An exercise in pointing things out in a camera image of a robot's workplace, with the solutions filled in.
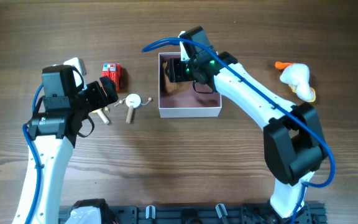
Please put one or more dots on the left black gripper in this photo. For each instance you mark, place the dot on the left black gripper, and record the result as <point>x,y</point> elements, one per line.
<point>100,99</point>

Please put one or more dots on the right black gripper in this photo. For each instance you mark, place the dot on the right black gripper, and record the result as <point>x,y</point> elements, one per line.
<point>173,73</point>

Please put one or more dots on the brown plush bear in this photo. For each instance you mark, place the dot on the brown plush bear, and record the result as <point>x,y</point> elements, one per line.
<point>172,88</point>

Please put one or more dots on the red toy fire truck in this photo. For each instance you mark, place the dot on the red toy fire truck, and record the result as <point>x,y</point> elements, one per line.
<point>114,72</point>

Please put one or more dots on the white wooden rattle drum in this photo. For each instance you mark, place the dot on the white wooden rattle drum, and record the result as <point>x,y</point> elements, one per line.
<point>132,101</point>

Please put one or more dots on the yellow wooden rattle drum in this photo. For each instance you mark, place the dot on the yellow wooden rattle drum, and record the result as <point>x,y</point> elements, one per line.
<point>101,114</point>

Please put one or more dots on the white box pink interior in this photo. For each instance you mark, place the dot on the white box pink interior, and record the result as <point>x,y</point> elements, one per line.
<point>186,103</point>

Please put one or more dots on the white plush duck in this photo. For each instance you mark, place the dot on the white plush duck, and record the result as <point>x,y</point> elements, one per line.
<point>297,77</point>

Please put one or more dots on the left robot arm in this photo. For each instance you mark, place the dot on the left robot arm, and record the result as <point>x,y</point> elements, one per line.
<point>51,135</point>

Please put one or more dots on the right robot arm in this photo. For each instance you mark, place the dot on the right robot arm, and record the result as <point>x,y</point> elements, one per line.
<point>294,147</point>

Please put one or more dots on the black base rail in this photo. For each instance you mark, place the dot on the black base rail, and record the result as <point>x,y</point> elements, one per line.
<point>246,214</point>

